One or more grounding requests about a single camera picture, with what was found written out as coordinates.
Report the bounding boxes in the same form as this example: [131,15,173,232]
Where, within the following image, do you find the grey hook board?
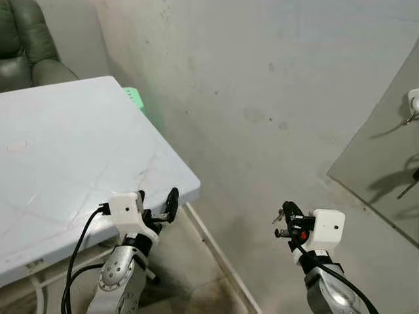
[326,44,419,248]

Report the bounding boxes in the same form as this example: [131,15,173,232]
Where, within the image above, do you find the silver keys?
[272,207,289,226]

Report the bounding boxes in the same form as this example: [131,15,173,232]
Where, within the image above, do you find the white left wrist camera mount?
[108,192,161,248]

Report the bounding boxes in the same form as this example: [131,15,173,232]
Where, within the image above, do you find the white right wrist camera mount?
[298,209,346,264]

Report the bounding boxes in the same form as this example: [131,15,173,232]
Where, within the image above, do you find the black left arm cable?
[60,204,111,314]

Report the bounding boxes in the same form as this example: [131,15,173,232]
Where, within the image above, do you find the white square wall hook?
[403,88,419,126]

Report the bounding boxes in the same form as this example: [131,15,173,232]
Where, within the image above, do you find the white folding table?
[0,75,202,314]

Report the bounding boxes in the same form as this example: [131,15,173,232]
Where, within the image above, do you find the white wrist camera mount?
[298,209,346,264]
[108,192,161,248]

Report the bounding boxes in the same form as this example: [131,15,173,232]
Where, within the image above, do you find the black key with ring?
[396,168,419,200]

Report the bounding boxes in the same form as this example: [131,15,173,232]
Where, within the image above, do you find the green leather sofa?
[0,0,79,92]

